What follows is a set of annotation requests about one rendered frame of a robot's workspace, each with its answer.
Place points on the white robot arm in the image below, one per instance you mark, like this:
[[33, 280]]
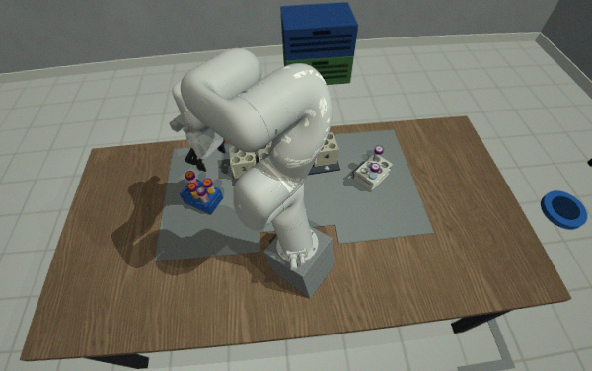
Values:
[[265, 108]]

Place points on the blue tube rack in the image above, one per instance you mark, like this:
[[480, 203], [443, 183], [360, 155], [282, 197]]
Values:
[[214, 199]]

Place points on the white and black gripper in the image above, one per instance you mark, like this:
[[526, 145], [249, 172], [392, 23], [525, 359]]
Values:
[[201, 145]]

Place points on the grey bench mat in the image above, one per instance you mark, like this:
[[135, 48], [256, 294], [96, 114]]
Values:
[[392, 209]]

